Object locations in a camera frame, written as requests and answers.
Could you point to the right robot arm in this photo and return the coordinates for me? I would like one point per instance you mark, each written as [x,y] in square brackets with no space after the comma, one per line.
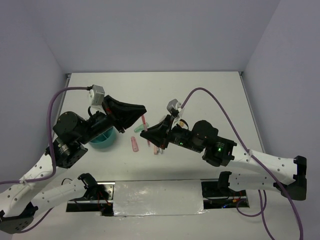
[286,176]

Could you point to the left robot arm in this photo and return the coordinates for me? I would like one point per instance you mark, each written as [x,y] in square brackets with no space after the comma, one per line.
[21,203]

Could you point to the pink correction tape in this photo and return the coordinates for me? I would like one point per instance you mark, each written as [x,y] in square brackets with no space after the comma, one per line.
[134,144]

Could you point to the green pen cap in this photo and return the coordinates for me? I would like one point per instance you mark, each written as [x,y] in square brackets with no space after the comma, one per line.
[141,127]

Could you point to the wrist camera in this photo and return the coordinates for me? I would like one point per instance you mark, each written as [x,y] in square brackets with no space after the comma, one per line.
[96,97]
[174,107]

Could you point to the pink small stapler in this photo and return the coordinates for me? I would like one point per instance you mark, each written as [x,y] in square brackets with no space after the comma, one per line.
[157,150]

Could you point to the red pen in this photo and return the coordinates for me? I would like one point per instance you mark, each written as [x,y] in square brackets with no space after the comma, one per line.
[145,128]

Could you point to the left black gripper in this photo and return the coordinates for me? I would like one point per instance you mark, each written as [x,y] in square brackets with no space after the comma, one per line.
[123,114]

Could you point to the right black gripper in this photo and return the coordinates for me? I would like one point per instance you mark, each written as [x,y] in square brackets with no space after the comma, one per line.
[157,133]

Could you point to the teal round organizer container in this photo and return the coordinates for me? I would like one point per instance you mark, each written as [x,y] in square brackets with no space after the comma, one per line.
[104,140]

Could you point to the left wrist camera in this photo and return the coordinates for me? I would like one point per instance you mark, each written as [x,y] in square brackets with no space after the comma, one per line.
[96,97]

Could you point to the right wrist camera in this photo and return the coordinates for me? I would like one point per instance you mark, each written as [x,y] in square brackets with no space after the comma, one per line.
[174,107]

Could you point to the silver foil plate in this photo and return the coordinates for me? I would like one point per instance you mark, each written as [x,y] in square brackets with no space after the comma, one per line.
[158,198]

